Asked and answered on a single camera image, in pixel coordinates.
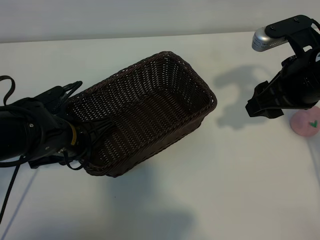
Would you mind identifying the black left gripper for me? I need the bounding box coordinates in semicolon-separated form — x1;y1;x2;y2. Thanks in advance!
72;116;116;165

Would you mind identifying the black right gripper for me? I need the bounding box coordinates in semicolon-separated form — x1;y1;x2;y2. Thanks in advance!
245;65;301;119

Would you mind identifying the pink peach with green leaf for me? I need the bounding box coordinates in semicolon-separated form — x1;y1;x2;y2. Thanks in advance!
289;106;320;137

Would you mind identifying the dark brown wicker basket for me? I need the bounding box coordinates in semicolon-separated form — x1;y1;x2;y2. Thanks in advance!
66;50;218;178

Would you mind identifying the thin black cable loop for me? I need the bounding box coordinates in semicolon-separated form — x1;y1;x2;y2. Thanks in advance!
62;147;86;171

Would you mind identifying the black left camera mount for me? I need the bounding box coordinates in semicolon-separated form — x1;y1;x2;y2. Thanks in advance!
31;80;84;118

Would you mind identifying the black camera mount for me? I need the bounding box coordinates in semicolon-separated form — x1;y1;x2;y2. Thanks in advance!
31;80;84;118
264;14;320;58

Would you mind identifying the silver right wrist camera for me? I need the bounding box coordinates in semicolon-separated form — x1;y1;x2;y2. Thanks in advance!
251;26;288;53

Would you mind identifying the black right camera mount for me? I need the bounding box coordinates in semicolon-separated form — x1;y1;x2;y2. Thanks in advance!
264;14;320;58

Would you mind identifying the black flat strap cable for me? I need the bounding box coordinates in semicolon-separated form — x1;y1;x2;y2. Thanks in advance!
0;75;16;107

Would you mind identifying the black braided cable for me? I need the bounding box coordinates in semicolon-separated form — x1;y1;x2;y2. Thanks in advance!
0;156;22;222

